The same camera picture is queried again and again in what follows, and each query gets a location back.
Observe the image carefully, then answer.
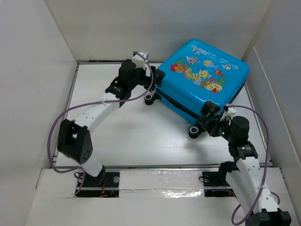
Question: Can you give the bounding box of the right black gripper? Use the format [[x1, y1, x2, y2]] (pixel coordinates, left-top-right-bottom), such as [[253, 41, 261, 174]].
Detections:
[[202, 114, 235, 143]]

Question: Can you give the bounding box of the blue hard-shell suitcase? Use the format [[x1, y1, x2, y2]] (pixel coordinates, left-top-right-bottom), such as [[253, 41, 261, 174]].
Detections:
[[144, 39, 250, 138]]

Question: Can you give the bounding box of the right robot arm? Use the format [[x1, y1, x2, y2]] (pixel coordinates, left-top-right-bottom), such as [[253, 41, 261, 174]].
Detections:
[[207, 116, 292, 226]]

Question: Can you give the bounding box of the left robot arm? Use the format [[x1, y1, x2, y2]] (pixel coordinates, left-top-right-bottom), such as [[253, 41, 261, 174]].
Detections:
[[57, 59, 165, 187]]

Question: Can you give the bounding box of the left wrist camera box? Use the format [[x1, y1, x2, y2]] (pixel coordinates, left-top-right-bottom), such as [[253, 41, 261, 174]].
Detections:
[[131, 52, 149, 69]]

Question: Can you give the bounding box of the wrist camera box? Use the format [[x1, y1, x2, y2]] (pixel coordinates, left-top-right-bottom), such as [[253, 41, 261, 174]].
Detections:
[[131, 52, 149, 69], [220, 105, 237, 121]]

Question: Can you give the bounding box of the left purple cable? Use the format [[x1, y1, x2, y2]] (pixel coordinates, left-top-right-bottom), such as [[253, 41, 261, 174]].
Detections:
[[47, 52, 155, 196]]

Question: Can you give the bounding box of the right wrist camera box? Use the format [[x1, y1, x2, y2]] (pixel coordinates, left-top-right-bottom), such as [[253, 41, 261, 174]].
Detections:
[[220, 105, 237, 121]]

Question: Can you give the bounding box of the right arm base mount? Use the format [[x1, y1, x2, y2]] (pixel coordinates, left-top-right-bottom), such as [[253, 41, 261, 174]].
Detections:
[[198, 171, 235, 197]]

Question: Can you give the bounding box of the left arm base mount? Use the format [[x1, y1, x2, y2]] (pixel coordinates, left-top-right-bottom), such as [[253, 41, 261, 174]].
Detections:
[[74, 170, 120, 198]]

